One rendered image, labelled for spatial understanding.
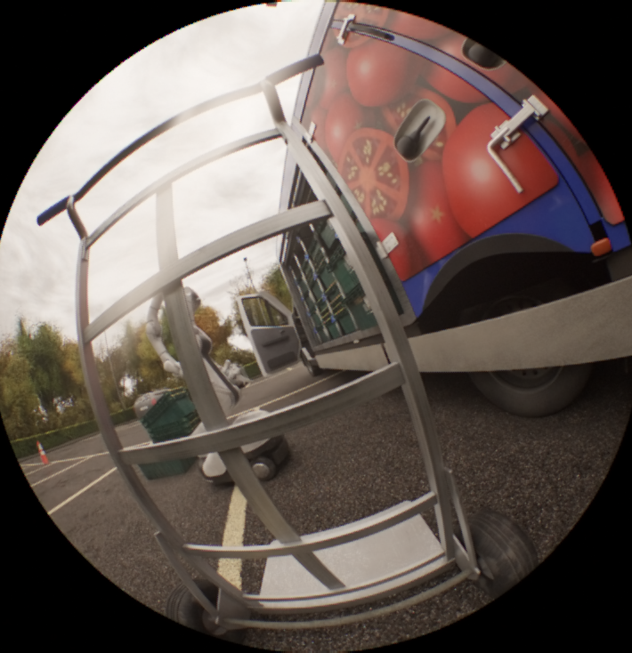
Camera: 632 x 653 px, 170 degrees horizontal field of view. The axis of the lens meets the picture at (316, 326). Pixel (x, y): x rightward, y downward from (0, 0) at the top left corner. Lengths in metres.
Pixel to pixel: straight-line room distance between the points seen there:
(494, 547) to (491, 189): 0.85
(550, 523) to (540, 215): 0.82
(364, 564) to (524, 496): 0.52
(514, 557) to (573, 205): 0.75
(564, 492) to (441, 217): 1.02
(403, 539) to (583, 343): 0.79
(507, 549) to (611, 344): 0.57
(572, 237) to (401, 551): 0.98
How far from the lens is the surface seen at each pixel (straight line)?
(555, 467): 0.91
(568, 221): 0.73
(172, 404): 2.45
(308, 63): 0.58
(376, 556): 0.78
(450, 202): 0.85
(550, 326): 0.79
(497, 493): 0.85
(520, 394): 1.11
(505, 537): 0.48
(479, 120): 0.83
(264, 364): 4.17
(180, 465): 2.18
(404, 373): 0.27
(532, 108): 0.77
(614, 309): 0.77
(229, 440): 0.30
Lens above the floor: 0.68
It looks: 4 degrees up
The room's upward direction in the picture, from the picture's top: 22 degrees counter-clockwise
